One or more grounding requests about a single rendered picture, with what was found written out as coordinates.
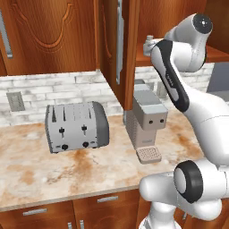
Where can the silver four-slot toaster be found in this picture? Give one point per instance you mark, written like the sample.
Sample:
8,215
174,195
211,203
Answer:
74,128

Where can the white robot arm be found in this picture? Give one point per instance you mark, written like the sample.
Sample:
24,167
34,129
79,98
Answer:
205,119

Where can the wooden drawer front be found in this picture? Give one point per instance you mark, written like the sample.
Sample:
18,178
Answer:
107,211
44,219

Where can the grey appliance panel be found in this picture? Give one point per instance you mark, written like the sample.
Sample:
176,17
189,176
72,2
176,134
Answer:
219,77

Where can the wooden base cabinet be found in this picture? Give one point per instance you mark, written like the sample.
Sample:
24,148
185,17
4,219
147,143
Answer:
143,210

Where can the carved wooden cabinet door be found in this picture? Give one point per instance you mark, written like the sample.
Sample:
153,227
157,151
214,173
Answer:
53,35

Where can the grey wall outlet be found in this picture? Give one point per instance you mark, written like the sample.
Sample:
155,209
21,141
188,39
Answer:
15,101
162,89

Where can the open wooden wall cabinet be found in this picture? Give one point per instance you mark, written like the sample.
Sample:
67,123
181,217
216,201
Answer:
167,18

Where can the open wooden cabinet door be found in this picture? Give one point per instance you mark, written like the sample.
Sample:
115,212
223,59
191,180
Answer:
131,53

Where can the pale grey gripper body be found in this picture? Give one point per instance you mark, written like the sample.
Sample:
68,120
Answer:
148,47

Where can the grey coffee machine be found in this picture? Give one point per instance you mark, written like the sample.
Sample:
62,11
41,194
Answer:
146,116

